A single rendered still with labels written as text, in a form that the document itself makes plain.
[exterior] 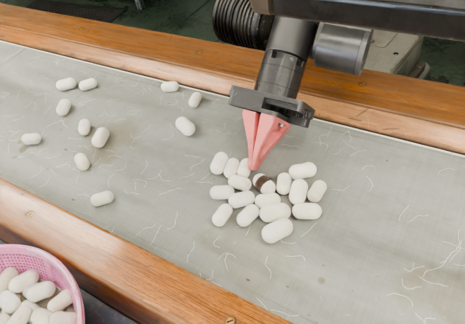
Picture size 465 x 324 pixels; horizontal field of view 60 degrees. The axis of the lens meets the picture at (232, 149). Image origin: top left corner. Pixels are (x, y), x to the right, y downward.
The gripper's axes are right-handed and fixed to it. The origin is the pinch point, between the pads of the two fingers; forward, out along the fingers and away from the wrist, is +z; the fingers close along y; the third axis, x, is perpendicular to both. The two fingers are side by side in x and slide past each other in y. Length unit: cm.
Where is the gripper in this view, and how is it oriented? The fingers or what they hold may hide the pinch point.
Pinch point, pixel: (254, 163)
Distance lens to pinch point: 54.0
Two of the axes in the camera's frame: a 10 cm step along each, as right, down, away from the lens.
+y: 8.6, 2.6, -4.4
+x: 4.3, 1.0, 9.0
